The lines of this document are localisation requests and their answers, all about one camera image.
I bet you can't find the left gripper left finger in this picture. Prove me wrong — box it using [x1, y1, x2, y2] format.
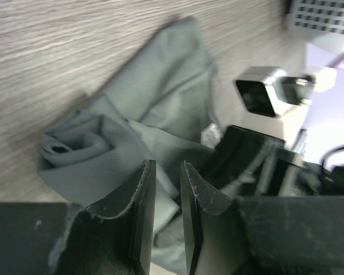
[0, 160, 156, 274]

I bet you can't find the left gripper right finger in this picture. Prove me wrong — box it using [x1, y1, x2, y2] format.
[181, 162, 344, 274]

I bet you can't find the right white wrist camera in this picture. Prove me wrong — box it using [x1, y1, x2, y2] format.
[235, 66, 315, 144]

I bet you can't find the grey t shirt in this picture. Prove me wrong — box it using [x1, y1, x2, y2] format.
[37, 17, 216, 274]

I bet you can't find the white right plastic basket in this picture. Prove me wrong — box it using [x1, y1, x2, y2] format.
[286, 0, 344, 35]

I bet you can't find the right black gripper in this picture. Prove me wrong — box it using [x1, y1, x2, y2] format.
[203, 125, 344, 197]

